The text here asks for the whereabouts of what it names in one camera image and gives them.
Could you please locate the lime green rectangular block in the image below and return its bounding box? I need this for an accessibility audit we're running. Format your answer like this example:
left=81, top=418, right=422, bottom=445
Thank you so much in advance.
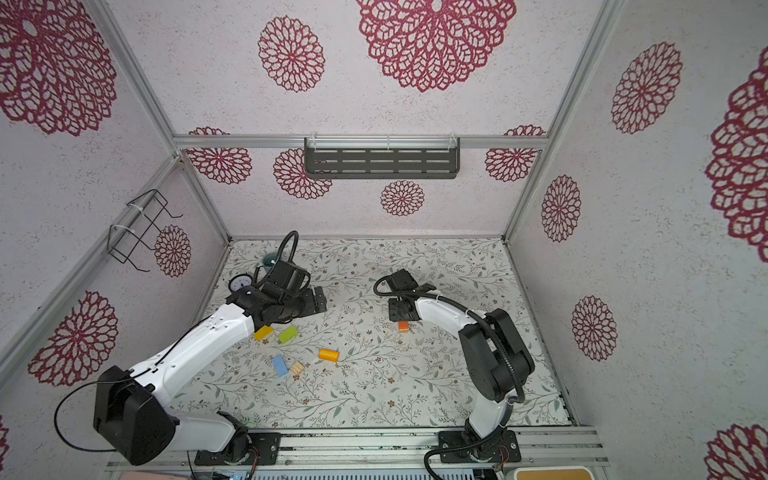
left=278, top=326, right=299, bottom=344

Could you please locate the orange cylinder block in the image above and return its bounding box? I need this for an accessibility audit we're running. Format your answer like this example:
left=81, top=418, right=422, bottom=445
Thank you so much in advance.
left=318, top=349, right=340, bottom=363

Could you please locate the natural grooved wood cube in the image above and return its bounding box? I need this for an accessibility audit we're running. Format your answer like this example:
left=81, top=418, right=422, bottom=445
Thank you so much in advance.
left=290, top=362, right=305, bottom=377

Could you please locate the light blue rectangular block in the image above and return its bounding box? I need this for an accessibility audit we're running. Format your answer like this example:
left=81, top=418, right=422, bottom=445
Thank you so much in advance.
left=272, top=355, right=289, bottom=378

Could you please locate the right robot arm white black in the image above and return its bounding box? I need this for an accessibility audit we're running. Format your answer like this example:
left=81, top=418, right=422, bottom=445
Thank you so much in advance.
left=374, top=286, right=535, bottom=443

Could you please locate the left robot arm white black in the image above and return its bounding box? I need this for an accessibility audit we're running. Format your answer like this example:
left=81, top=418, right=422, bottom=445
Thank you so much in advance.
left=93, top=286, right=327, bottom=466

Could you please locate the yellow house-shaped block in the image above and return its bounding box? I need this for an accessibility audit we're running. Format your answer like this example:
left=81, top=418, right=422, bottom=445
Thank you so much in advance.
left=253, top=326, right=274, bottom=341

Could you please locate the teal ceramic cup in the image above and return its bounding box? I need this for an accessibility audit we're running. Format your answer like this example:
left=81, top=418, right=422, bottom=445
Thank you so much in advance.
left=262, top=251, right=281, bottom=267

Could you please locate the black alarm clock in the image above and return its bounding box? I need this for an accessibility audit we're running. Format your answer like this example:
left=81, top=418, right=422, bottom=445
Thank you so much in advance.
left=228, top=273, right=254, bottom=293

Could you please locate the orange white box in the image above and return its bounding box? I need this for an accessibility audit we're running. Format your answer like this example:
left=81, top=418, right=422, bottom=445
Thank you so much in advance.
left=512, top=466, right=595, bottom=480

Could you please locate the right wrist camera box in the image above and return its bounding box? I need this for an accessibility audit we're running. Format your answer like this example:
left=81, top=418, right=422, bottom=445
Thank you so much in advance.
left=384, top=269, right=419, bottom=296

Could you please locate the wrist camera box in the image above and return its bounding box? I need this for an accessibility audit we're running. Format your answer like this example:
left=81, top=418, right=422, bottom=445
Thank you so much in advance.
left=260, top=260, right=311, bottom=301
left=384, top=269, right=419, bottom=296

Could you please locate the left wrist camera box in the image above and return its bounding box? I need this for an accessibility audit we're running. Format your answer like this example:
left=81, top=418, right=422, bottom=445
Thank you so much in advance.
left=260, top=260, right=311, bottom=301

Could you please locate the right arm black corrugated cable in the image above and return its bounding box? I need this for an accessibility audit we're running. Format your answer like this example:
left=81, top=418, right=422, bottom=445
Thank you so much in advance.
left=372, top=275, right=527, bottom=480

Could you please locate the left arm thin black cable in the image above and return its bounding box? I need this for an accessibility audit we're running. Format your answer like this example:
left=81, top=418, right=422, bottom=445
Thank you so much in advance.
left=53, top=323, right=205, bottom=454

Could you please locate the dark grey wall shelf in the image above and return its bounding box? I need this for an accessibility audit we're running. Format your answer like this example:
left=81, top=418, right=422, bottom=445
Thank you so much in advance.
left=304, top=137, right=461, bottom=180

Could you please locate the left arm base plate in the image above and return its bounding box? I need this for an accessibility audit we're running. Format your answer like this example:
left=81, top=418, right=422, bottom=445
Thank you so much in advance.
left=193, top=432, right=282, bottom=467

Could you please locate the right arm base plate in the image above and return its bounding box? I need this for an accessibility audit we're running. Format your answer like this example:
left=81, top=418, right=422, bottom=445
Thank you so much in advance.
left=438, top=429, right=522, bottom=464

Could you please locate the black wire wall rack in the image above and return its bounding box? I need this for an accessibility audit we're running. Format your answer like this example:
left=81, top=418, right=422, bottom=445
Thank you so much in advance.
left=106, top=188, right=184, bottom=273

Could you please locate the aluminium front rail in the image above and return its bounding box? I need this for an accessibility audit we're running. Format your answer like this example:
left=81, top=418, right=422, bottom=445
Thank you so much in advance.
left=138, top=426, right=616, bottom=479

